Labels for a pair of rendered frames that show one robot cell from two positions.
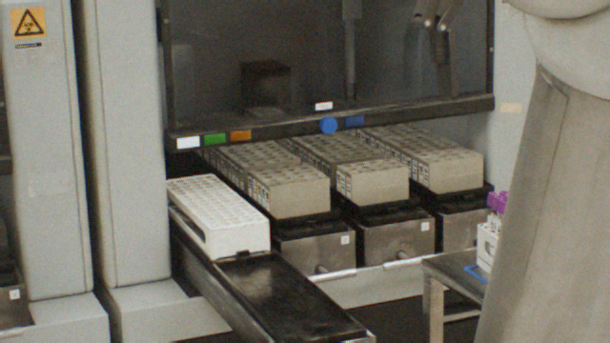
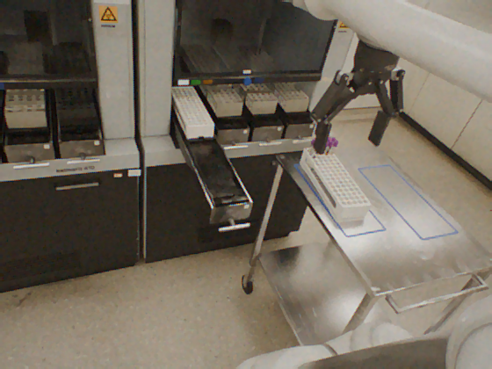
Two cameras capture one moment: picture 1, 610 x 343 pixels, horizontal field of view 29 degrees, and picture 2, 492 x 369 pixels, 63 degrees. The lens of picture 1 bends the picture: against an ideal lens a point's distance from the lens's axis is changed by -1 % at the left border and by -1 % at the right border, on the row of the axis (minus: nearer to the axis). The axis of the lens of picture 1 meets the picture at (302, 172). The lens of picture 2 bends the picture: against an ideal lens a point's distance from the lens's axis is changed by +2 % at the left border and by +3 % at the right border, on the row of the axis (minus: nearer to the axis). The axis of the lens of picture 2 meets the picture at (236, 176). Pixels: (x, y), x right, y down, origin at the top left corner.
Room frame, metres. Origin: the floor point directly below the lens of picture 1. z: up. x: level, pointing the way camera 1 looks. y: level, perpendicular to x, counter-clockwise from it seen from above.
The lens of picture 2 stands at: (0.55, 0.06, 1.62)
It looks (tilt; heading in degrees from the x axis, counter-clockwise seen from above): 39 degrees down; 354
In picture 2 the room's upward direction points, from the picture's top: 11 degrees clockwise
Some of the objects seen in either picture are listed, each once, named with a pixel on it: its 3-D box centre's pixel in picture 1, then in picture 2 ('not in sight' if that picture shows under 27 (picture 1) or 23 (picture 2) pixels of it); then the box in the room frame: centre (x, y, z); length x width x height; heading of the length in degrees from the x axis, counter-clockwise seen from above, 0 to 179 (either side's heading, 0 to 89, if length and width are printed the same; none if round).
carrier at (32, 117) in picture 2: not in sight; (26, 118); (1.67, 0.66, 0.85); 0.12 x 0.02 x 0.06; 113
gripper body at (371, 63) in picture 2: not in sight; (372, 68); (1.23, -0.21, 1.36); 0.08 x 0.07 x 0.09; 112
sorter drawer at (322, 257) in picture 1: (254, 199); (209, 95); (2.15, 0.09, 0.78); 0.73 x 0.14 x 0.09; 22
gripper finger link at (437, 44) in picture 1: (430, 39); (317, 125); (1.20, -0.14, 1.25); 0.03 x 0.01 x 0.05; 112
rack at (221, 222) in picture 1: (213, 216); (190, 112); (1.89, 0.15, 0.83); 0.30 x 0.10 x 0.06; 22
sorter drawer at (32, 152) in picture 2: not in sight; (31, 101); (1.89, 0.75, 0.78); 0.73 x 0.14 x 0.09; 22
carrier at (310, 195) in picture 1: (297, 197); (228, 108); (1.93, 0.01, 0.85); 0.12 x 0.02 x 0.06; 112
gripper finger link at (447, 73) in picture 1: (446, 62); (321, 136); (1.20, -0.15, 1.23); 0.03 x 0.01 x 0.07; 22
